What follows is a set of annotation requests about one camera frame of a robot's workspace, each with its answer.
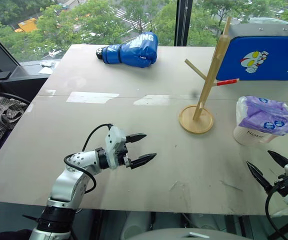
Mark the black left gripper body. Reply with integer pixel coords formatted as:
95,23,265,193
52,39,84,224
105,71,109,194
116,141,132,169

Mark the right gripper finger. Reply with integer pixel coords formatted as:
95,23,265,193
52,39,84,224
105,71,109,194
246,160,274,194
267,150,288,169

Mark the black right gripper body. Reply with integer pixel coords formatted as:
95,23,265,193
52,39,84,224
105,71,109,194
273,174,288,199

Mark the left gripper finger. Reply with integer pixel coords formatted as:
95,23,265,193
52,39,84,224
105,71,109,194
129,152,158,171
125,133,148,144

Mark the wooden mug tree stand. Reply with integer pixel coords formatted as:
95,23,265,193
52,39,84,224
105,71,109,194
178,16,240,136

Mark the purple wrapped toilet paper pack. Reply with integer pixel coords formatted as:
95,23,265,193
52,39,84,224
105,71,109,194
232,95,288,146

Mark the large white tape patch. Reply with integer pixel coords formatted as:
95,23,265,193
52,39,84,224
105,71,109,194
66,91,120,105

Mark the white rounded shape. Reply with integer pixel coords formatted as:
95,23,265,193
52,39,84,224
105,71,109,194
120,211,153,240

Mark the blue boxing glove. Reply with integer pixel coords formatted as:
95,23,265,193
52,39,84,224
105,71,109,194
95,31,159,69

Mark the blue cartoon punching pad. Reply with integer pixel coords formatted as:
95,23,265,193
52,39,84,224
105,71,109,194
214,35,288,82

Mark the checked cloth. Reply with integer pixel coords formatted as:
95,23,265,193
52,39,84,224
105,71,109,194
0,96,29,152

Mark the yellow truck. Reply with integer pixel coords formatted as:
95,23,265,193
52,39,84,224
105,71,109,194
14,17,39,34

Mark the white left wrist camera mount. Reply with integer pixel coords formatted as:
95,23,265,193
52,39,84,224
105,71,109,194
104,125,128,171

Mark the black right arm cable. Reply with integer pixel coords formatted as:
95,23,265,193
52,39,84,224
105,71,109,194
264,184,288,240

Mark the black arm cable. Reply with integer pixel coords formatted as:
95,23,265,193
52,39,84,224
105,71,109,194
63,123,114,195
264,184,288,240

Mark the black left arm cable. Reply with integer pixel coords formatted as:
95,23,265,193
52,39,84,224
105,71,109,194
63,123,114,195

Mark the black window frame post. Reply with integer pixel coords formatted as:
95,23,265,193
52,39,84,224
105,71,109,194
174,0,194,47

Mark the thin black cable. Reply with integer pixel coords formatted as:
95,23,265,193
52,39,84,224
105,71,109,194
0,89,32,105

